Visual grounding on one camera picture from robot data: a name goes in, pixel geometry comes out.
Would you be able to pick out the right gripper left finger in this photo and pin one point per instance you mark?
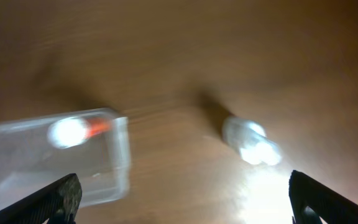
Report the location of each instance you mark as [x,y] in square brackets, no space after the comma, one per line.
[56,203]

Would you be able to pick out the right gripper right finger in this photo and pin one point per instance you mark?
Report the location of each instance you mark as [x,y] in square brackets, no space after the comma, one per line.
[313,202]

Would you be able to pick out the white pump bottle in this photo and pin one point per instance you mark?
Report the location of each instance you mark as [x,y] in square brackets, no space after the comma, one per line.
[250,141]

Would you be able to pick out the orange tube white cap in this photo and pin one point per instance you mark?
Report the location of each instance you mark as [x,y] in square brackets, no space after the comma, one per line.
[74,131]

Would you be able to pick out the clear plastic container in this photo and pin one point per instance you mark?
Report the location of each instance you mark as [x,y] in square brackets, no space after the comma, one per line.
[28,162]

